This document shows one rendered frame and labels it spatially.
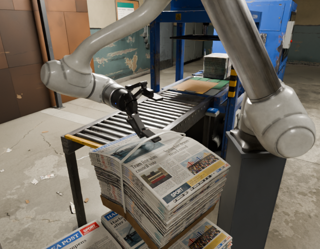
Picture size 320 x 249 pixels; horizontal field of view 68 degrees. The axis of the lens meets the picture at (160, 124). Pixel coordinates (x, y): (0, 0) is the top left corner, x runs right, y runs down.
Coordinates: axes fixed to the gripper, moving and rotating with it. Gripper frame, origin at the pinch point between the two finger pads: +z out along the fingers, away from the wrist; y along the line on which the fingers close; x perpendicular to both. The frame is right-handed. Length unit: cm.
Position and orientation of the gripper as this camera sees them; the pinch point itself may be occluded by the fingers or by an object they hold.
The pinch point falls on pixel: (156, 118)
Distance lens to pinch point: 74.7
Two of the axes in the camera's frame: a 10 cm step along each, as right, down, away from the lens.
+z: 6.6, 3.7, -6.5
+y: -0.5, 8.8, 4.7
